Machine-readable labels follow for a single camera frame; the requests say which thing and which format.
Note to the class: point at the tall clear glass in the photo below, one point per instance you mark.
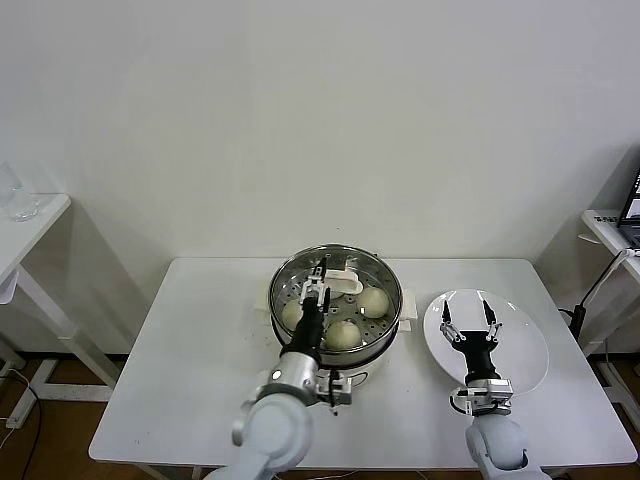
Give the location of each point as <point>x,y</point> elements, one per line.
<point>9,182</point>

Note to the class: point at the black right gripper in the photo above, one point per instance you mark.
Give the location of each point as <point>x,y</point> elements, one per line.
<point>477,357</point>

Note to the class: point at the white side table with glassware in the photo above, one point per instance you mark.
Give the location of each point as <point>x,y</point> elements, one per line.
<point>30,240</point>

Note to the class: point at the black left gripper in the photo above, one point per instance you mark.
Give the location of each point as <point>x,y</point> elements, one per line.
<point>309,330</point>

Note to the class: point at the perforated stainless steamer basket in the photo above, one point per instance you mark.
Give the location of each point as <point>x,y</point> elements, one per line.
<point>392,285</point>

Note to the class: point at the white round plate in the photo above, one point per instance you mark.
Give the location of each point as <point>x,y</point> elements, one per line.
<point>525,360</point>

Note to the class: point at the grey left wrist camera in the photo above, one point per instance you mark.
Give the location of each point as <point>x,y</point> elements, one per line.
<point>337,392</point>

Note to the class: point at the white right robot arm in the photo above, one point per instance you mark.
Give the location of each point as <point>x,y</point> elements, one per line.
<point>495,442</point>

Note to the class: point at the clear glass bowl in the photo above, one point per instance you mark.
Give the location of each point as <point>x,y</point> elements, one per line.
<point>25,210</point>

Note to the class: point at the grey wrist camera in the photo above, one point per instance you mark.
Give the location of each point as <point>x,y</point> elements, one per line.
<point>482,397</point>
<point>337,392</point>

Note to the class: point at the white electric cooker base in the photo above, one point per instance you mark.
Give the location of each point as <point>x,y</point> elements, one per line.
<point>407,305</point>

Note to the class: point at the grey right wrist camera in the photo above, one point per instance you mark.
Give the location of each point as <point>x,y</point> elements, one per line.
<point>482,397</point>

